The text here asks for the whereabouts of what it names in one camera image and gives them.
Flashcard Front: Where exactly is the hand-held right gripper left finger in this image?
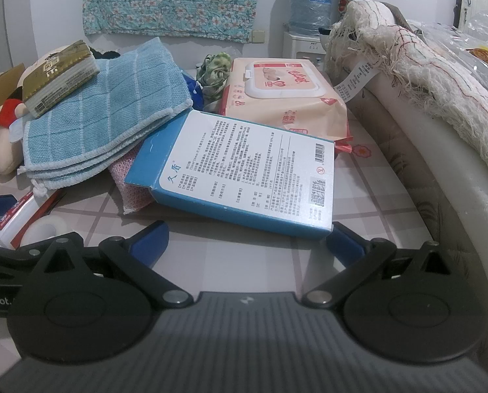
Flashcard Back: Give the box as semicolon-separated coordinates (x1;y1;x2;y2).
30;220;194;309

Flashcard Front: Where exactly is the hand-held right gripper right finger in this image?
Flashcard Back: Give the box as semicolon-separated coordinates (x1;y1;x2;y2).
301;221;467;309

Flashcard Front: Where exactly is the red toothpaste tube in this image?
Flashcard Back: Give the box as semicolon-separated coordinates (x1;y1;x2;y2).
0;190;67;250

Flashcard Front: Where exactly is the pink mesh cloth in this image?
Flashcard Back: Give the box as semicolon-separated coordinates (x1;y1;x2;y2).
109;147;155;215

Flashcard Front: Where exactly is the large plush doll red top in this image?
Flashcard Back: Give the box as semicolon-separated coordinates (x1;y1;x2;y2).
0;45;122;175

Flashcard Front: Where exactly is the blue and white box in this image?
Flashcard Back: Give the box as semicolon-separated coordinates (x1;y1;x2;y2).
125;110;337;241

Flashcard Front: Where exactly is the gold tissue pack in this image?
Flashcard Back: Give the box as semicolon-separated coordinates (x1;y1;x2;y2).
22;40;101;116

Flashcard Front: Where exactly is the blue checked dish towel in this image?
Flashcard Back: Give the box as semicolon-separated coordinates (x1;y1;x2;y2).
18;37;195;196

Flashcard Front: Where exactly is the white red printed box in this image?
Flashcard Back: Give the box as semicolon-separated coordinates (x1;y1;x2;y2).
219;57;353;155

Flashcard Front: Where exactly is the white tape roll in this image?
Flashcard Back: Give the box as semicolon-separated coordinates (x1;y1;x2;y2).
23;217;71;249

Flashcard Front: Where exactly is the checked cartoon tablecloth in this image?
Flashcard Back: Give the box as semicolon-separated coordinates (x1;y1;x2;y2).
0;65;430;295

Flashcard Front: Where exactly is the green floral scrunchie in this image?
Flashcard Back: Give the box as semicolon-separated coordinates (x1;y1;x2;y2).
197;52;233;104

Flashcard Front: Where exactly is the cream fringed blanket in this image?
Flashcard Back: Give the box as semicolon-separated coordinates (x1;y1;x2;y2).
323;0;488;189

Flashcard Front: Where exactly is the white water dispenser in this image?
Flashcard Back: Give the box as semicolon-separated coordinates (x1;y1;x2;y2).
282;30;330;75

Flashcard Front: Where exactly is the blue water jug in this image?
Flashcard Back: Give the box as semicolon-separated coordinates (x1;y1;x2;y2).
289;0;343;36

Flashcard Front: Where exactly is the clear plastic bag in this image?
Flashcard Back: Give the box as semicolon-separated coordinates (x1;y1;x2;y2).
424;10;488;75

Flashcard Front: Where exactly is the white padded bed frame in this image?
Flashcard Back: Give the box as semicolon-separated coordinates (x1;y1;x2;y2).
326;41;488;295

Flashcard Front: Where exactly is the floral wall cloth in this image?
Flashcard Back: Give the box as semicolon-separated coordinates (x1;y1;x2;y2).
82;0;279;44

